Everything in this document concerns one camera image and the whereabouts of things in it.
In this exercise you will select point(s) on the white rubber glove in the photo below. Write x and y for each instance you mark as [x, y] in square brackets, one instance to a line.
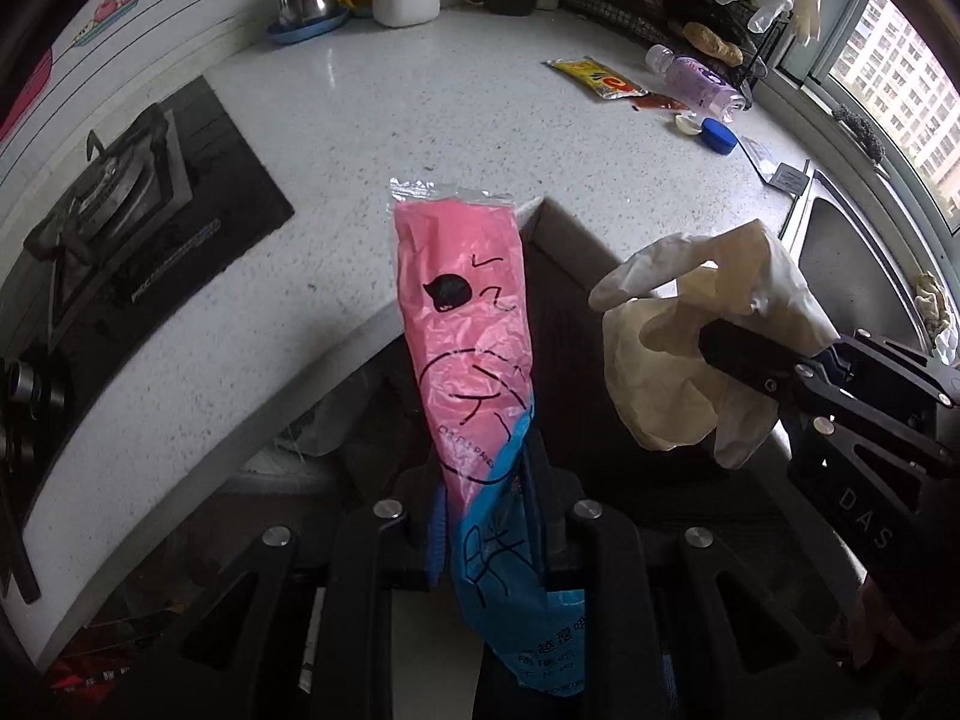
[660, 375]

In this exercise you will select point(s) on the black gas stove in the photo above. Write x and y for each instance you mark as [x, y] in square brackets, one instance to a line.
[202, 217]

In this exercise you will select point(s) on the kitchen wall sticker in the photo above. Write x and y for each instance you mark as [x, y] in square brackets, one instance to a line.
[112, 7]

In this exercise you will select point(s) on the window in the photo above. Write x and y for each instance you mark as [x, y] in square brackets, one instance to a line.
[900, 75]

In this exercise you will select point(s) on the blue saucer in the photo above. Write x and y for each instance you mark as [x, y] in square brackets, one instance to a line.
[300, 34]

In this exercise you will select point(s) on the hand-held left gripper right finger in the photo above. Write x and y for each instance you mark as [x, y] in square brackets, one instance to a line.
[600, 577]

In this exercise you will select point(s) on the grey sachet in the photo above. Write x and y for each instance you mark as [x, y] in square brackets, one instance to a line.
[789, 176]

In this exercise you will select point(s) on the white and pink sachet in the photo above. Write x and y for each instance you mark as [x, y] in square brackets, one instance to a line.
[757, 154]

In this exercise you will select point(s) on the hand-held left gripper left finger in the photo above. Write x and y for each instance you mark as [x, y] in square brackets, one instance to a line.
[437, 540]

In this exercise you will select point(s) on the beige rag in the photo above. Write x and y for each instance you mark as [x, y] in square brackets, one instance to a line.
[934, 300]

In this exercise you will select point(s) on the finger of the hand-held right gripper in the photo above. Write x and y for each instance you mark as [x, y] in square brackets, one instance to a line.
[750, 360]
[892, 375]

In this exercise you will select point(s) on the purple plastic bottle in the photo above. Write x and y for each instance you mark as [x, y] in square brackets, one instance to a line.
[701, 82]

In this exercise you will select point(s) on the blue cap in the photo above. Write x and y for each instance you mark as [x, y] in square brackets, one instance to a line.
[720, 136]

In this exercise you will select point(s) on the red printed bag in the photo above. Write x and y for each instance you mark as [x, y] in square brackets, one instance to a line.
[94, 664]

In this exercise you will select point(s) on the white cap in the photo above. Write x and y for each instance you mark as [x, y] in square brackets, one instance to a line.
[688, 124]

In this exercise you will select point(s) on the ginger root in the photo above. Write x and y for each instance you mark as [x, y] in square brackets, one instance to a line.
[712, 43]

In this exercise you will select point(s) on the pink and blue plastic bag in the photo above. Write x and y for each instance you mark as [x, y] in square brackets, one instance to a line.
[465, 330]

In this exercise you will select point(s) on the dark scrubber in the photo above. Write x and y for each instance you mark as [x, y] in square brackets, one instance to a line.
[859, 131]

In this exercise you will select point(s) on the steel sink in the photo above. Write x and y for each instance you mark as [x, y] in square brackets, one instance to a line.
[847, 262]

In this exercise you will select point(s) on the orange sauce packet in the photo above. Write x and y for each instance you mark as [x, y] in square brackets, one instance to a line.
[660, 102]

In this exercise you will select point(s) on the yellow sauce packet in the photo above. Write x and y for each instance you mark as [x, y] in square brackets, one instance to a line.
[600, 77]

